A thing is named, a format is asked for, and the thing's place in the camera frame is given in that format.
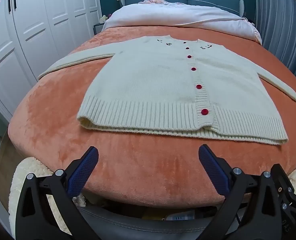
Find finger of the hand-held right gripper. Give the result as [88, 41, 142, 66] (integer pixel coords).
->
[271, 164, 296, 205]

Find cream knit cardigan red buttons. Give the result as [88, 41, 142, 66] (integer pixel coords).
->
[38, 35, 296, 145]

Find grey leather bed frame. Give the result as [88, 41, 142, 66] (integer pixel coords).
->
[78, 200, 228, 233]

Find white panelled wardrobe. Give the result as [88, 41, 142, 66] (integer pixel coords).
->
[0, 0, 103, 128]

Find orange plush blanket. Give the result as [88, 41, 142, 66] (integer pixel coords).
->
[8, 26, 296, 208]

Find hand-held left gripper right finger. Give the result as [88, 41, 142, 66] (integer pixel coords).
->
[198, 144, 292, 240]

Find white blue printed packet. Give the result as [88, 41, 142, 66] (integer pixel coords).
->
[165, 211, 196, 221]

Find dark nightstand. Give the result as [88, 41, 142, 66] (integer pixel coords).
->
[93, 21, 106, 37]

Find cream fluffy rug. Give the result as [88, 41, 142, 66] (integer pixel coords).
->
[8, 156, 296, 238]

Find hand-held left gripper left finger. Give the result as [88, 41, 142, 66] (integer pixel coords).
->
[15, 146, 99, 240]

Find white duvet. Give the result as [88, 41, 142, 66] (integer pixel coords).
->
[101, 2, 262, 46]

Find grey pleated curtain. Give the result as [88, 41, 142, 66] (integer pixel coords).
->
[253, 0, 296, 88]

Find pink ruffled pillow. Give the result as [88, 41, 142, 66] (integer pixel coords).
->
[139, 0, 186, 5]

